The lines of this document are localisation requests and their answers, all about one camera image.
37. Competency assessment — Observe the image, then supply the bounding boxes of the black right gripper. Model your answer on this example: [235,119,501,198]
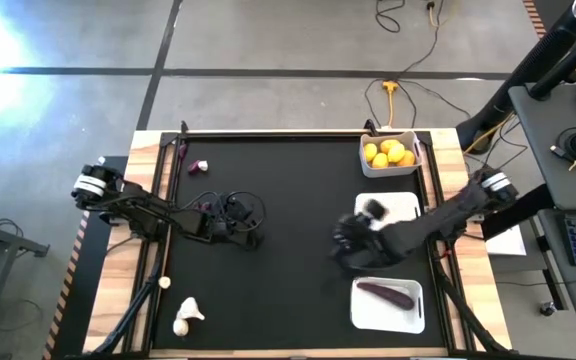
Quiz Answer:
[331,198,395,274]

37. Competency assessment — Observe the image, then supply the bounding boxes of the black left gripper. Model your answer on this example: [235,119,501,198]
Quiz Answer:
[206,195,266,252]

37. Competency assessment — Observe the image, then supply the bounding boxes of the long dark purple eggplant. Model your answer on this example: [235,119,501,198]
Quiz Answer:
[356,281,416,312]

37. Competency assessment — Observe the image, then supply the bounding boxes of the large pointed garlic bulb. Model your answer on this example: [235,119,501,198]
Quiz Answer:
[176,296,206,322]

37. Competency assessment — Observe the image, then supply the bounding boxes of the yellow power plug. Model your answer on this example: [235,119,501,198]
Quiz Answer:
[381,79,400,129]

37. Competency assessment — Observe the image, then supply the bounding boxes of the thin yellow pole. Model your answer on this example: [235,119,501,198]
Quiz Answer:
[462,49,576,154]

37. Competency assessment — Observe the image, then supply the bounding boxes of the white paper sheet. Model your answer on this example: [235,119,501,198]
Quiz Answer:
[485,224,528,257]

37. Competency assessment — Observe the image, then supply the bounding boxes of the black striped-edge floor mat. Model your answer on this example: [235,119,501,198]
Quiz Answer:
[41,155,130,360]
[521,0,550,39]

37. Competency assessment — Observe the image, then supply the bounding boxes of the black tower fan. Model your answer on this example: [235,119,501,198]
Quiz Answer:
[455,0,576,152]

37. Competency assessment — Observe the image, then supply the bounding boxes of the grey keyboard desk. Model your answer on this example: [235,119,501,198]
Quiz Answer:
[537,207,576,333]

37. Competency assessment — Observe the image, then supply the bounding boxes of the black aluminium table frame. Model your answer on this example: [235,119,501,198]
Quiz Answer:
[85,128,512,359]

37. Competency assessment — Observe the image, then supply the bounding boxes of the looped black floor cable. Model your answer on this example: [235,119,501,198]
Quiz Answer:
[374,0,408,34]

